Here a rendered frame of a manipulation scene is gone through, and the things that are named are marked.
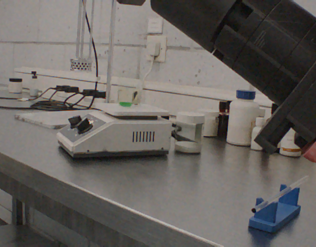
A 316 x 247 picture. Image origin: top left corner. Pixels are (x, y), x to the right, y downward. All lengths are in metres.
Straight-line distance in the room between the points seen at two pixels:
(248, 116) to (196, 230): 0.54
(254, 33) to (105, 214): 0.39
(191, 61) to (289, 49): 1.08
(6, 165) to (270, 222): 0.49
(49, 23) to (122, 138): 1.21
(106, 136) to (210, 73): 0.57
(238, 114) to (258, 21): 0.76
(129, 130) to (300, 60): 0.57
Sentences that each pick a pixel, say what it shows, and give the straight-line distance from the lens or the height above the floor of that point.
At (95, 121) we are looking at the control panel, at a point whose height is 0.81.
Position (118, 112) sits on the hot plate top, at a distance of 0.77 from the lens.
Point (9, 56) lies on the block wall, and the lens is 2.23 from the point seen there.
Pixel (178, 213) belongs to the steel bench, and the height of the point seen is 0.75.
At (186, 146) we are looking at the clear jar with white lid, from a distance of 0.85.
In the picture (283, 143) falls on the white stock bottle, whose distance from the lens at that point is 0.94.
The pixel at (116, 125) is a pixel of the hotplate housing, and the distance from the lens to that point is 0.77.
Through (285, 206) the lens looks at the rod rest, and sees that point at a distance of 0.57.
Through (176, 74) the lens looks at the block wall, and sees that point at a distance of 1.34.
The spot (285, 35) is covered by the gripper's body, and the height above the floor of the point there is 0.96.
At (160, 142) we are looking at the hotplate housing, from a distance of 0.81.
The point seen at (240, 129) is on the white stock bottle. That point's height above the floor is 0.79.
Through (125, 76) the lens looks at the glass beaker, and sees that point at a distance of 0.81.
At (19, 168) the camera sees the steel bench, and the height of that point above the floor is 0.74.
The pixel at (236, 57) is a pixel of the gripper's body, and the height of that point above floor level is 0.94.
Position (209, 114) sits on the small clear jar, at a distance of 1.06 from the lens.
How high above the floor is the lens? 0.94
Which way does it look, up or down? 9 degrees down
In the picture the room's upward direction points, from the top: 4 degrees clockwise
